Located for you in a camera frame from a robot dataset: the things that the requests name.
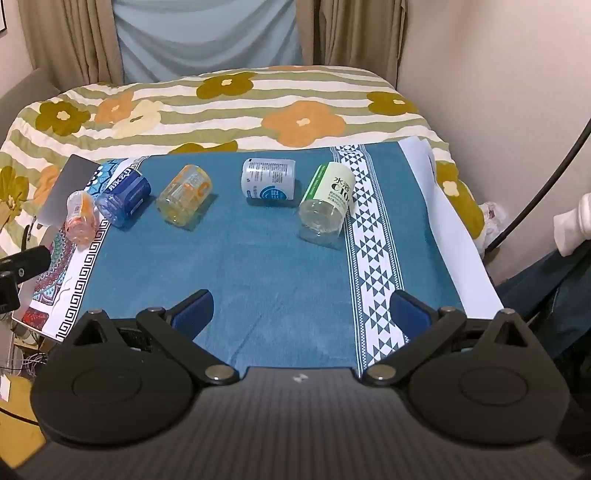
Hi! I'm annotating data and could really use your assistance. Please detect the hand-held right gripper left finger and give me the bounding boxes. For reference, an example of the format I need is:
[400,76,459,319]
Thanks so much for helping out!
[68,290,240,386]

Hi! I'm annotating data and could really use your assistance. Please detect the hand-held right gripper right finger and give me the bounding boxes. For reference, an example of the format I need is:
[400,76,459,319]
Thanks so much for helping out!
[361,290,532,387]

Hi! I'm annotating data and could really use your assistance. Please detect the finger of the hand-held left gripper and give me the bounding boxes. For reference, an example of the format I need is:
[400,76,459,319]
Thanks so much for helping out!
[0,246,52,315]

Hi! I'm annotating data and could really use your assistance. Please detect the small orange bottle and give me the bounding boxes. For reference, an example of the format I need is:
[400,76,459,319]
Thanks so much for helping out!
[66,190,98,244]

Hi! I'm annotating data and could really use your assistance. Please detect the yellow orange plastic cup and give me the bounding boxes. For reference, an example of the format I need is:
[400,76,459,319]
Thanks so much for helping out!
[156,165,213,225]

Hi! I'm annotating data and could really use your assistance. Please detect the green label plastic cup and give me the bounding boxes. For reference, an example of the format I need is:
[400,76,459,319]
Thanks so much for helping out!
[298,161,356,243]

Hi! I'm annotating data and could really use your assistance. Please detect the white blue label plastic cup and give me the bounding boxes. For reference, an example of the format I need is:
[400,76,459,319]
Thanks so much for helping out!
[240,158,297,201]

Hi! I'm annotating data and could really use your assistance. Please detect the white sheet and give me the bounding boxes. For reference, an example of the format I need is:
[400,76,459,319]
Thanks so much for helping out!
[399,136,505,319]

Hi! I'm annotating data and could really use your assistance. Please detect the blue patterned table cloth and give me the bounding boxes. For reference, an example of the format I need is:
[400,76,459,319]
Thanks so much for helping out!
[10,142,465,377]

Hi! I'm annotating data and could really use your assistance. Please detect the grey laptop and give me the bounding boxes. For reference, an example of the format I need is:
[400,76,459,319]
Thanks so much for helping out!
[39,154,102,228]

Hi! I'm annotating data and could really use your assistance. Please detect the clear plastic bag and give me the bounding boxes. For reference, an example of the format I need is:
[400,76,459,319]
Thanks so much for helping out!
[478,200,509,251]

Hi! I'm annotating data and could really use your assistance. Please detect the person's blue jeans leg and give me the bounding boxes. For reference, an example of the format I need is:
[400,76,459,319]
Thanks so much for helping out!
[496,249,591,363]

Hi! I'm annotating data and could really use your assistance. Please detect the grey sofa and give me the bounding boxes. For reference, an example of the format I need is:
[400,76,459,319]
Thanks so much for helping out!
[0,67,61,145]

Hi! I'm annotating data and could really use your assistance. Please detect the white sock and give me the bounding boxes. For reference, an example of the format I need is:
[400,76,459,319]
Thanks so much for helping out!
[553,193,591,256]

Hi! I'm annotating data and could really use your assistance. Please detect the beige curtain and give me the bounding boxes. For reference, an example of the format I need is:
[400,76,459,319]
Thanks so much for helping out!
[295,0,407,89]
[14,0,123,88]

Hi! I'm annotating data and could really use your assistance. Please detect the floral striped blanket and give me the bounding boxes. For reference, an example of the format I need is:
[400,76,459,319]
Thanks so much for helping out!
[0,66,488,259]

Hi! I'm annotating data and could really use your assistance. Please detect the light blue curtain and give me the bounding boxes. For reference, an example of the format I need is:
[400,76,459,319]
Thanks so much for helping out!
[112,0,304,85]

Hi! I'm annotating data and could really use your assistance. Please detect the tangled thin cables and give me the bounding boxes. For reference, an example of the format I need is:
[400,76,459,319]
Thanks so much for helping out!
[9,325,49,377]

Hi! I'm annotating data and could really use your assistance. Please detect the black cable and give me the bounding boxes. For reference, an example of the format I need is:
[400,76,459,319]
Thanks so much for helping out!
[482,117,591,254]

